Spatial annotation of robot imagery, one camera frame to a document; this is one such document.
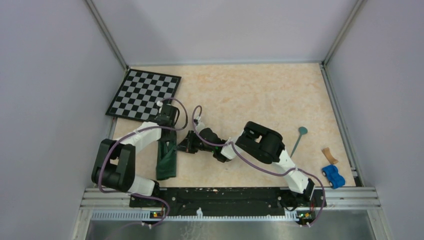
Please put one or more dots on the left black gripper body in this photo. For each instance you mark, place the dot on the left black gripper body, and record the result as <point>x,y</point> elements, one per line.
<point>172,123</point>

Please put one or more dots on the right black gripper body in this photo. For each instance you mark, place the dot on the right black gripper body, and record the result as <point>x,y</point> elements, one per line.
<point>196,144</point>

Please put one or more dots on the dark green cloth napkin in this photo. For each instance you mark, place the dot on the dark green cloth napkin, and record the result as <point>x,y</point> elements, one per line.
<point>166,164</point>

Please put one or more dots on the teal plastic spoon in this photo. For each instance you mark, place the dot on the teal plastic spoon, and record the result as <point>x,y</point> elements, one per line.
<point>302,130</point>

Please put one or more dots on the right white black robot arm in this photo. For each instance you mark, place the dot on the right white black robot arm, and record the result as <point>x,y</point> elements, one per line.
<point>259,142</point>

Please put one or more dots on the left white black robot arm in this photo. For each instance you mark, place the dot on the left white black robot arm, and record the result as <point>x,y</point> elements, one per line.
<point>115,163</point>

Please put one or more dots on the black grey checkerboard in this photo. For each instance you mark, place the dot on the black grey checkerboard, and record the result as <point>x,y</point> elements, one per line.
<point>138,93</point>

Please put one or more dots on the small tan wooden piece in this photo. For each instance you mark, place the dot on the small tan wooden piece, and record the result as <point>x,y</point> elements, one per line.
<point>328,155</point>

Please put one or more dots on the blue toy car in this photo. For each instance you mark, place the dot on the blue toy car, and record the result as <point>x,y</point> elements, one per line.
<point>333,176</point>

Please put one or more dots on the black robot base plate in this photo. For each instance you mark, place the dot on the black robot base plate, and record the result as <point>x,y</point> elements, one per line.
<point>228,201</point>

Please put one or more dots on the white toothed cable rail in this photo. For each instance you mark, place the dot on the white toothed cable rail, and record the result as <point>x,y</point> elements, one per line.
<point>147,216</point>

